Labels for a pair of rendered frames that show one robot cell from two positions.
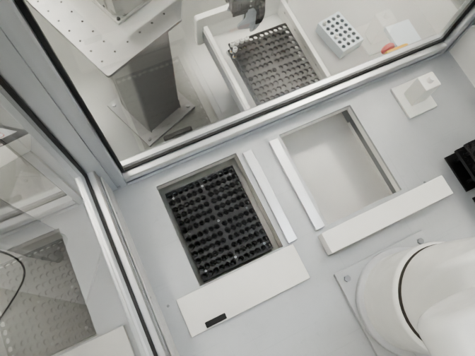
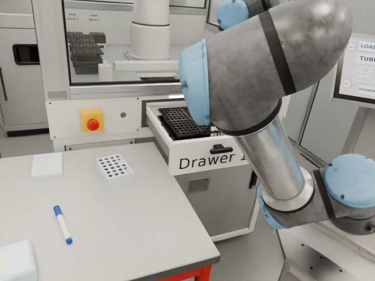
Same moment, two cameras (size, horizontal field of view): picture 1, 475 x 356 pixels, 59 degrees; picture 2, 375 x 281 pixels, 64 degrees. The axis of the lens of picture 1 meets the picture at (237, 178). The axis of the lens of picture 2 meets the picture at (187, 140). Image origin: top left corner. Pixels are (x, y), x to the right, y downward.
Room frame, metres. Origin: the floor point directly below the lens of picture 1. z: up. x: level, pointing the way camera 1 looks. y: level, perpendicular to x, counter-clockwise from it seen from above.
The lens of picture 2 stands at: (1.62, 0.15, 1.34)
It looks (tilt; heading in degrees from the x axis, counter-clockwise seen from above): 28 degrees down; 191
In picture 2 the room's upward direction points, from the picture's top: 6 degrees clockwise
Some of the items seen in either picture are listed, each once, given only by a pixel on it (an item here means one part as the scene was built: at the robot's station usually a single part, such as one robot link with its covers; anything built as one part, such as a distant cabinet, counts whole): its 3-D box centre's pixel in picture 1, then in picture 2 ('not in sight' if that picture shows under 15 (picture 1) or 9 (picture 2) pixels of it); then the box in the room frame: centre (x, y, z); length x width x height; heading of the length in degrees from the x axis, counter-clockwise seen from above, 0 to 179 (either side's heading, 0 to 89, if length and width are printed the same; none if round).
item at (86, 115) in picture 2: not in sight; (91, 120); (0.76, -0.37, 0.88); 0.07 x 0.05 x 0.07; 126
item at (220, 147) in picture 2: not in sight; (219, 148); (0.84, 0.09, 0.91); 0.07 x 0.04 x 0.01; 126
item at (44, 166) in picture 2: not in sight; (47, 165); (0.92, -0.44, 0.77); 0.13 x 0.09 x 0.02; 34
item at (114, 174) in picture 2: not in sight; (114, 170); (0.89, -0.23, 0.78); 0.12 x 0.08 x 0.04; 46
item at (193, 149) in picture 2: not in sight; (214, 153); (0.81, 0.07, 0.87); 0.29 x 0.02 x 0.11; 126
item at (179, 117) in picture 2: not in sight; (190, 126); (0.65, -0.04, 0.87); 0.22 x 0.18 x 0.06; 36
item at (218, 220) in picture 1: (218, 223); not in sight; (0.21, 0.02, 0.87); 0.22 x 0.18 x 0.06; 36
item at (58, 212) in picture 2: not in sight; (62, 223); (1.13, -0.25, 0.77); 0.14 x 0.02 x 0.02; 47
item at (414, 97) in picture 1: (422, 88); not in sight; (0.60, -0.40, 1.00); 0.09 x 0.08 x 0.10; 36
